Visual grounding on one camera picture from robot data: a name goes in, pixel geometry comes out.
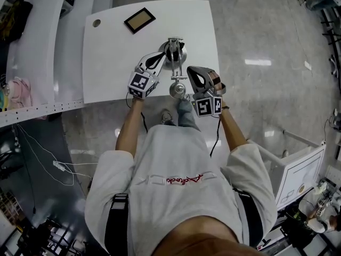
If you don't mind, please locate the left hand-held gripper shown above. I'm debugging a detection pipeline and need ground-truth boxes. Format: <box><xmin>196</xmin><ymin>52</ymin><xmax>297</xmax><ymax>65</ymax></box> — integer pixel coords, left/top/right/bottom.
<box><xmin>127</xmin><ymin>51</ymin><xmax>167</xmax><ymax>100</ymax></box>

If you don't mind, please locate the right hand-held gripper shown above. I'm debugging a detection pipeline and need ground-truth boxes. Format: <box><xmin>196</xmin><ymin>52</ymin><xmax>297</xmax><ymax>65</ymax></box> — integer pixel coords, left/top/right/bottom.
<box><xmin>186</xmin><ymin>66</ymin><xmax>228</xmax><ymax>118</ymax></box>

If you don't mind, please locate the silver metal stand device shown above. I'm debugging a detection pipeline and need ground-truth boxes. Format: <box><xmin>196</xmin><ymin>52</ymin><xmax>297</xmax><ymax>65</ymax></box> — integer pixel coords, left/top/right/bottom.
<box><xmin>158</xmin><ymin>37</ymin><xmax>190</xmax><ymax>100</ymax></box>

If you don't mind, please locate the person's right forearm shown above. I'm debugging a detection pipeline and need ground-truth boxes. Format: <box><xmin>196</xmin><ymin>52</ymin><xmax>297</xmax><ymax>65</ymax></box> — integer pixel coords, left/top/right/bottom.
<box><xmin>218</xmin><ymin>107</ymin><xmax>247</xmax><ymax>153</ymax></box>

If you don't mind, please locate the person's left forearm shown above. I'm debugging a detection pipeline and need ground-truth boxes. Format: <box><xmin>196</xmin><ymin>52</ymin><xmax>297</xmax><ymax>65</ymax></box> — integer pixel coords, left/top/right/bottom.
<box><xmin>115</xmin><ymin>97</ymin><xmax>146</xmax><ymax>159</ymax></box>

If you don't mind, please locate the person's right hand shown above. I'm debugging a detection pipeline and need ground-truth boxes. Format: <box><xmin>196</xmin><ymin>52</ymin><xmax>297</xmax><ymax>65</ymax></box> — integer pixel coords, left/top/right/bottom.
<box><xmin>209</xmin><ymin>72</ymin><xmax>223</xmax><ymax>91</ymax></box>

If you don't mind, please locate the person's right jeans leg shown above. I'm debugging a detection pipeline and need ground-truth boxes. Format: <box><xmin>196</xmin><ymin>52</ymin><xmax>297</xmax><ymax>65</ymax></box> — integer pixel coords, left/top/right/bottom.
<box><xmin>176</xmin><ymin>98</ymin><xmax>201</xmax><ymax>132</ymax></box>

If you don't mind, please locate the person's left shoe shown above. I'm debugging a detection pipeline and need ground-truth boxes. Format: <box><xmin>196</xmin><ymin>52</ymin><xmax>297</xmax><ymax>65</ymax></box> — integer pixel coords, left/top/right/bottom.
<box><xmin>160</xmin><ymin>109</ymin><xmax>174</xmax><ymax>125</ymax></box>

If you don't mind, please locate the long white workbench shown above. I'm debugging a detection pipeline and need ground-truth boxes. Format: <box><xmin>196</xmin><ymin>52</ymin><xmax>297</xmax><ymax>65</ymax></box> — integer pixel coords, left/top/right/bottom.
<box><xmin>5</xmin><ymin>0</ymin><xmax>115</xmax><ymax>108</ymax></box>

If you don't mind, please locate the person's white shirt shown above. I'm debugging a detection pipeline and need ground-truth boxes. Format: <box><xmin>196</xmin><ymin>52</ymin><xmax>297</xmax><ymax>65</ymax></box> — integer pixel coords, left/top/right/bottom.
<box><xmin>84</xmin><ymin>124</ymin><xmax>278</xmax><ymax>256</ymax></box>

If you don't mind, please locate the white metal shelf rack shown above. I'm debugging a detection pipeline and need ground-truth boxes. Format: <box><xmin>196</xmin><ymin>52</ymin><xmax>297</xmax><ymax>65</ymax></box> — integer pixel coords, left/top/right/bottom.
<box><xmin>0</xmin><ymin>99</ymin><xmax>86</xmax><ymax>129</ymax></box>

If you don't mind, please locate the pink bag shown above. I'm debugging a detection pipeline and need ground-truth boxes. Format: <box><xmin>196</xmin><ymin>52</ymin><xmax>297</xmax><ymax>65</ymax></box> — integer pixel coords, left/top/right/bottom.
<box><xmin>6</xmin><ymin>76</ymin><xmax>34</xmax><ymax>108</ymax></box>

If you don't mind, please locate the white power strip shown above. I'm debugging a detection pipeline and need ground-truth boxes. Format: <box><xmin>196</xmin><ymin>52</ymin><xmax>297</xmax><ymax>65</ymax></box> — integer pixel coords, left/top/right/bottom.
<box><xmin>52</xmin><ymin>160</ymin><xmax>67</xmax><ymax>172</ymax></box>

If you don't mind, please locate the small white lined table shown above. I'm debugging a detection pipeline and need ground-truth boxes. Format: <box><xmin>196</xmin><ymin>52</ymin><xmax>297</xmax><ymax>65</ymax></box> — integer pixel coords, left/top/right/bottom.
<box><xmin>246</xmin><ymin>131</ymin><xmax>328</xmax><ymax>210</ymax></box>

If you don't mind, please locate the black bag with yellow cloth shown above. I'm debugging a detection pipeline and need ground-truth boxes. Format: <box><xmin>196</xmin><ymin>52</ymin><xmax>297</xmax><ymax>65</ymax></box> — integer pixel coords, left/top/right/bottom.
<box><xmin>0</xmin><ymin>0</ymin><xmax>34</xmax><ymax>42</ymax></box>

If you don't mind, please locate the person's head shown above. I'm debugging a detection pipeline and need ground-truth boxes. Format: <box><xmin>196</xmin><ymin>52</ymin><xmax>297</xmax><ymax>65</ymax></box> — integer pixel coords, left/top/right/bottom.
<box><xmin>151</xmin><ymin>217</ymin><xmax>267</xmax><ymax>256</ymax></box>

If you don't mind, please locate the black picture frame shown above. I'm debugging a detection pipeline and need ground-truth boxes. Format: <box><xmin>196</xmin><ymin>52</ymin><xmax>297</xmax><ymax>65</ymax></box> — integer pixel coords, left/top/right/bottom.
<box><xmin>124</xmin><ymin>7</ymin><xmax>157</xmax><ymax>34</ymax></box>

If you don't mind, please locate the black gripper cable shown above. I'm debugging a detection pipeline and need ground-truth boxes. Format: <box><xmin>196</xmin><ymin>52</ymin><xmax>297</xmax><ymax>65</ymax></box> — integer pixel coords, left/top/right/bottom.
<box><xmin>209</xmin><ymin>116</ymin><xmax>222</xmax><ymax>158</ymax></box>
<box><xmin>125</xmin><ymin>94</ymin><xmax>149</xmax><ymax>133</ymax></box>

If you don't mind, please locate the white power cable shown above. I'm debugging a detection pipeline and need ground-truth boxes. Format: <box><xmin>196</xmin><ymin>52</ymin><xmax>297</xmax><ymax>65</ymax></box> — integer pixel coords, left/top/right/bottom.
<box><xmin>15</xmin><ymin>124</ymin><xmax>94</xmax><ymax>186</ymax></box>

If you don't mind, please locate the black harness strap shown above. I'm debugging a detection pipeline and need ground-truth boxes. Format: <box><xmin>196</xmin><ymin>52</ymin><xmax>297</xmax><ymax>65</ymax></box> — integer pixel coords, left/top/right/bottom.
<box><xmin>104</xmin><ymin>193</ymin><xmax>130</xmax><ymax>256</ymax></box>
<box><xmin>233</xmin><ymin>187</ymin><xmax>264</xmax><ymax>247</ymax></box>

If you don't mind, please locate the yellow ring toy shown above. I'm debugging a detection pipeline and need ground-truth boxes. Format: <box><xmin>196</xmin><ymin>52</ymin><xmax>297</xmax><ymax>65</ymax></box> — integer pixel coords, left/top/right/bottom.
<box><xmin>0</xmin><ymin>84</ymin><xmax>10</xmax><ymax>109</ymax></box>

